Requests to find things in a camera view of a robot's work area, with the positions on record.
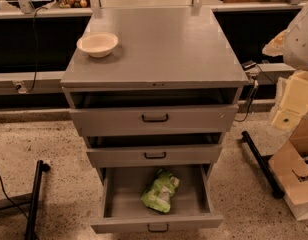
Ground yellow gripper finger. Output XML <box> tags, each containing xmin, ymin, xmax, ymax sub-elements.
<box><xmin>262</xmin><ymin>30</ymin><xmax>286</xmax><ymax>57</ymax></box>

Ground green rice chip bag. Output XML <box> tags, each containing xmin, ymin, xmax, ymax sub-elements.
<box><xmin>141</xmin><ymin>169</ymin><xmax>180</xmax><ymax>213</ymax></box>

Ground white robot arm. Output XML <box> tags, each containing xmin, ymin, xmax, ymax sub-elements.
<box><xmin>262</xmin><ymin>2</ymin><xmax>308</xmax><ymax>71</ymax></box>

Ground grey drawer cabinet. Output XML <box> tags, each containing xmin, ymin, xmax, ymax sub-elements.
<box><xmin>59</xmin><ymin>5</ymin><xmax>251</xmax><ymax>185</ymax></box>

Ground grey middle drawer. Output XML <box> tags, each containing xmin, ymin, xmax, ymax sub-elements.
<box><xmin>87</xmin><ymin>144</ymin><xmax>222</xmax><ymax>168</ymax></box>

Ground grey drawer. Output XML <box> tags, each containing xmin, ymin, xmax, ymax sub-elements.
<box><xmin>91</xmin><ymin>165</ymin><xmax>223</xmax><ymax>234</ymax></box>
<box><xmin>70</xmin><ymin>105</ymin><xmax>238</xmax><ymax>137</ymax></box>
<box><xmin>87</xmin><ymin>144</ymin><xmax>222</xmax><ymax>168</ymax></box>

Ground grey bottom drawer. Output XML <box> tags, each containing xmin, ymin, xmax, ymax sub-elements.
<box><xmin>91</xmin><ymin>165</ymin><xmax>223</xmax><ymax>234</ymax></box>

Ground grey top drawer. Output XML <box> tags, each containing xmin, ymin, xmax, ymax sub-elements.
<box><xmin>70</xmin><ymin>105</ymin><xmax>238</xmax><ymax>137</ymax></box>

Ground black stand leg right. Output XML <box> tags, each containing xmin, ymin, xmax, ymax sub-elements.
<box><xmin>242</xmin><ymin>131</ymin><xmax>284</xmax><ymax>199</ymax></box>

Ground black stand leg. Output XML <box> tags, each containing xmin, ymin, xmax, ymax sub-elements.
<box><xmin>242</xmin><ymin>131</ymin><xmax>284</xmax><ymax>199</ymax></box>
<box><xmin>25</xmin><ymin>160</ymin><xmax>50</xmax><ymax>240</ymax></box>

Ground cardboard box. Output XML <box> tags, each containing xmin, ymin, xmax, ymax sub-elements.
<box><xmin>269</xmin><ymin>118</ymin><xmax>308</xmax><ymax>221</ymax></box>

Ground white bowl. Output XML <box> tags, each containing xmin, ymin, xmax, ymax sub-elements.
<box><xmin>76</xmin><ymin>32</ymin><xmax>118</xmax><ymax>58</ymax></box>

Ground black stand leg left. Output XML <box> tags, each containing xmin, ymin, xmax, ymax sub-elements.
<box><xmin>25</xmin><ymin>160</ymin><xmax>50</xmax><ymax>240</ymax></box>

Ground black cable right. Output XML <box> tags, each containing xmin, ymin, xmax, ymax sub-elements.
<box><xmin>234</xmin><ymin>61</ymin><xmax>277</xmax><ymax>123</ymax></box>

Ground black cable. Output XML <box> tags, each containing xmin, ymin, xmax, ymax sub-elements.
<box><xmin>25</xmin><ymin>5</ymin><xmax>49</xmax><ymax>94</ymax></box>
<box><xmin>234</xmin><ymin>61</ymin><xmax>277</xmax><ymax>123</ymax></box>

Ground black cable left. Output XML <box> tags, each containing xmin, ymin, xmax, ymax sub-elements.
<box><xmin>25</xmin><ymin>5</ymin><xmax>49</xmax><ymax>94</ymax></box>

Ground grey floor bracket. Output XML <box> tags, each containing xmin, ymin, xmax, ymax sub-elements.
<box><xmin>0</xmin><ymin>193</ymin><xmax>32</xmax><ymax>211</ymax></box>

